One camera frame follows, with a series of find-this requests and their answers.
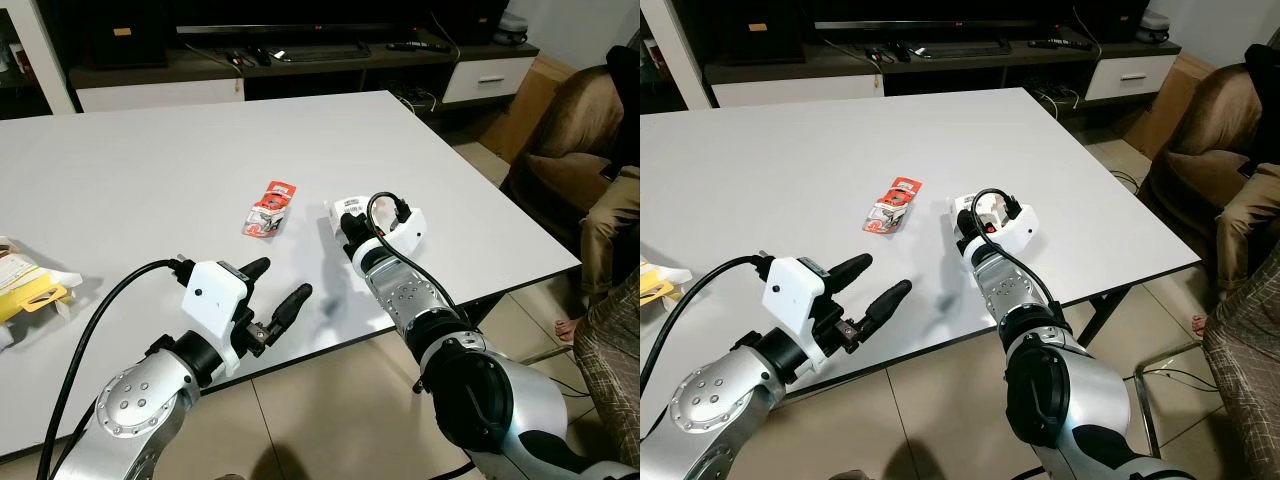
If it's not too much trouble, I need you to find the person leg in plaid cloth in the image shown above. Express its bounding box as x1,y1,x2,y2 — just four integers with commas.
572,270,641,471
1200,250,1280,476

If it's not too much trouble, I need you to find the brown armchair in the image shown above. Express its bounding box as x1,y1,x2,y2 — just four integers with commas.
1140,45,1280,241
498,45,641,246

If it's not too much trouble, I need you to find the black keyboard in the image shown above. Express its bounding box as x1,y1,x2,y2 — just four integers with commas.
915,40,1011,59
272,42,373,63

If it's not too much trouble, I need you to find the wide white cabinet drawer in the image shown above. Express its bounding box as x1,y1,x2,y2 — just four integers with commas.
77,78,246,113
712,75,883,109

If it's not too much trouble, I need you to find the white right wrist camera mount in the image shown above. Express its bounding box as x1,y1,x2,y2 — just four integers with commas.
330,195,431,253
950,193,1039,259

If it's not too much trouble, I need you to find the red snack packet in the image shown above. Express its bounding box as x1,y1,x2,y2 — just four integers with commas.
241,180,300,240
866,177,923,234

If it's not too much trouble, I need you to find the person leg in khaki trousers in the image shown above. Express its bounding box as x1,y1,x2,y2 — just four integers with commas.
1192,160,1280,336
555,165,641,346

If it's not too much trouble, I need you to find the white shelf frame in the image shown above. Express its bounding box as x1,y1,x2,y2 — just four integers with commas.
640,0,713,111
0,0,78,116

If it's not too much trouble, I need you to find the dark wooden TV cabinet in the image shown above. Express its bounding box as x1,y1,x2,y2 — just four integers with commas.
700,30,1181,111
65,35,541,116

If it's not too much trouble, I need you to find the small white cabinet drawer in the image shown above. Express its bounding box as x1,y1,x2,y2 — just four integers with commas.
443,56,537,105
1085,53,1179,103

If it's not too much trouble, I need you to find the black flat television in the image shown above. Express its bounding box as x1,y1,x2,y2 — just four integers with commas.
170,0,511,41
810,0,1151,39

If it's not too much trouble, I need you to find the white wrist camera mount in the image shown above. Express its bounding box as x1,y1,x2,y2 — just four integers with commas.
330,195,431,253
183,259,252,379
950,193,1039,259
765,254,839,379

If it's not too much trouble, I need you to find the brown cardboard sheet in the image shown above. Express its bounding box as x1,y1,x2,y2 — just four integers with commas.
478,55,579,166
1115,52,1216,161

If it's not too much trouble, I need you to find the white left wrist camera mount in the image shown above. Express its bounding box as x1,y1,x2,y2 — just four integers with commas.
183,259,252,379
765,254,839,379

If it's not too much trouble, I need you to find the yellow and white paper packaging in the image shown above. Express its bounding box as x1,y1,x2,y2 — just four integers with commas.
0,236,83,351
640,262,693,323

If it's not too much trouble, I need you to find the black speaker box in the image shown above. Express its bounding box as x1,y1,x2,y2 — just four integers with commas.
95,18,169,69
728,15,806,66

